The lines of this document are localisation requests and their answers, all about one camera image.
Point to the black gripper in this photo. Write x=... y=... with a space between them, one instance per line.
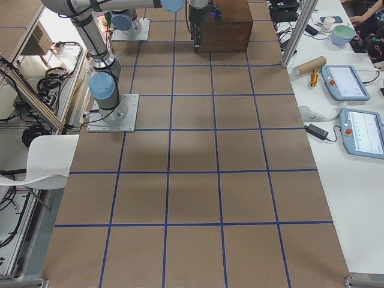
x=196 y=16

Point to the dark wooden drawer cabinet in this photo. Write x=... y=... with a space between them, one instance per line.
x=232 y=33

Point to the black phone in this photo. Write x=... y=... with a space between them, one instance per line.
x=311 y=30

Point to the cardboard tube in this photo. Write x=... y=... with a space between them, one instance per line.
x=309 y=66

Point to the yellow utility knife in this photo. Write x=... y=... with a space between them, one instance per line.
x=314 y=77

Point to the white paper cup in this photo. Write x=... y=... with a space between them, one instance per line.
x=327 y=24

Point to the white light bulb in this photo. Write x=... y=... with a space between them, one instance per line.
x=309 y=115

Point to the green blue bowl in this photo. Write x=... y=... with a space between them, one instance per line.
x=342 y=34

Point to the black power adapter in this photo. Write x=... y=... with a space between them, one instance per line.
x=316 y=131

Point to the upper teach pendant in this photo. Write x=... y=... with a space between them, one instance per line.
x=343 y=83

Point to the teach pendant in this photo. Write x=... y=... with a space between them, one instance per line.
x=362 y=132
x=343 y=83

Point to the white plastic chair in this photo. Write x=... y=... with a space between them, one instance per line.
x=49 y=162

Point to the lower teach pendant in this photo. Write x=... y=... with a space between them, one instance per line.
x=362 y=132

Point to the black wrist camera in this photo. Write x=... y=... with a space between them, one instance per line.
x=216 y=13

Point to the aluminium frame post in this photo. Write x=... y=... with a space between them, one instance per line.
x=298 y=31

